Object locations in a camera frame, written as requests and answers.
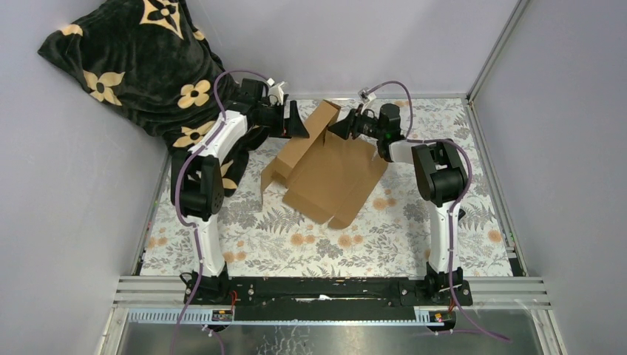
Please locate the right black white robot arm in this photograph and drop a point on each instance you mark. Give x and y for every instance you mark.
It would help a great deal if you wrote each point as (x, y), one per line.
(443, 177)

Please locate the black floral plush blanket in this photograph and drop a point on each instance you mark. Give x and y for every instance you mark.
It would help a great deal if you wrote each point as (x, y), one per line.
(149, 63)

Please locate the brown cardboard box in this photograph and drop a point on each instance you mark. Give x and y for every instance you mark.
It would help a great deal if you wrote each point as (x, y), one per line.
(327, 178)

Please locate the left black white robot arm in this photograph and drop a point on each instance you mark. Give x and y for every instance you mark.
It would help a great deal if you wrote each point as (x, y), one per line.
(199, 190)

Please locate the aluminium frame rail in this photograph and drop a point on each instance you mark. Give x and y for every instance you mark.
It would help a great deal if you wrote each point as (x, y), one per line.
(164, 297)

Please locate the floral patterned table mat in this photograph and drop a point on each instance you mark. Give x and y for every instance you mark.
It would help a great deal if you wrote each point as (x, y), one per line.
(390, 237)

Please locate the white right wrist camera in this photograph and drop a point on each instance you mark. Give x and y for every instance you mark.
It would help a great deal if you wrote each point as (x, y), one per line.
(366, 95)

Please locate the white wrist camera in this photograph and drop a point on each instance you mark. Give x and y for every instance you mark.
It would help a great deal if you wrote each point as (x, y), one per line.
(276, 92)
(366, 95)

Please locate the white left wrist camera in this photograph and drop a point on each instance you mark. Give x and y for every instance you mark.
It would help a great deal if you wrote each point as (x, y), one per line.
(276, 92)

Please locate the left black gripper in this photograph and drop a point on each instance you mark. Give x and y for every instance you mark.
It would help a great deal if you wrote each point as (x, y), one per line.
(289, 126)

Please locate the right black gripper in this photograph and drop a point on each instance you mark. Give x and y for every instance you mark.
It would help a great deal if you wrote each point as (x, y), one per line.
(346, 126)

